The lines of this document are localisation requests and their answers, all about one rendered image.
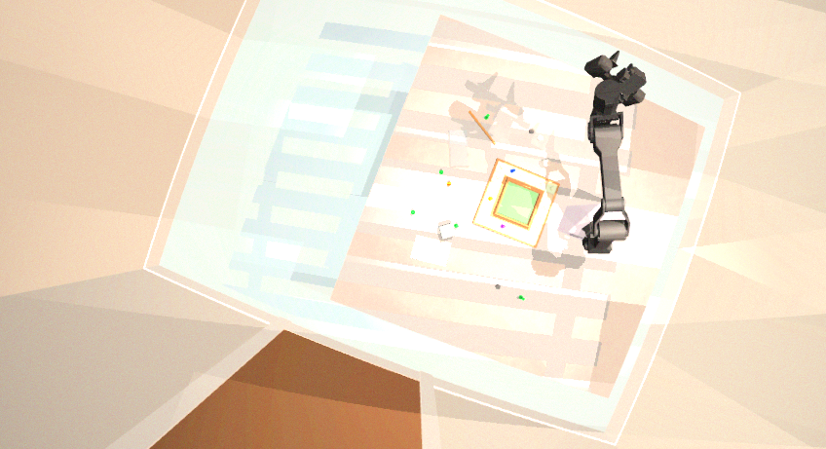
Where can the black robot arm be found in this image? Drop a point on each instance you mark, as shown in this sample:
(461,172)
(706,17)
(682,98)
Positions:
(606,139)

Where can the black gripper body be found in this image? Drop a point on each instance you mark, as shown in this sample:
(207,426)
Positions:
(600,67)

